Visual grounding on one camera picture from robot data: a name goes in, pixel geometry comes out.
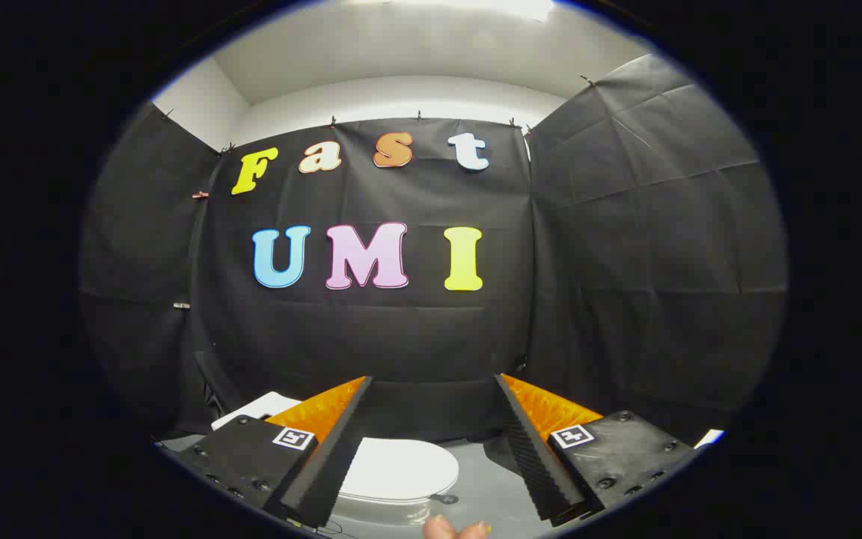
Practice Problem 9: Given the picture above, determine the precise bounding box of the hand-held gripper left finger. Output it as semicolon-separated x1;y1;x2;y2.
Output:
177;376;373;529

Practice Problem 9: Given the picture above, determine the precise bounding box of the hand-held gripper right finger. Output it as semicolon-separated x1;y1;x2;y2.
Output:
495;373;701;527

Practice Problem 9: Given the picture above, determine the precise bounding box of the white toilet tank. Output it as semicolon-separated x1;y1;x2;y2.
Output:
211;391;303;432

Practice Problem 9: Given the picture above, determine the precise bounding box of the black backdrop cloth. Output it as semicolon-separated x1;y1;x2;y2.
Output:
79;54;789;450

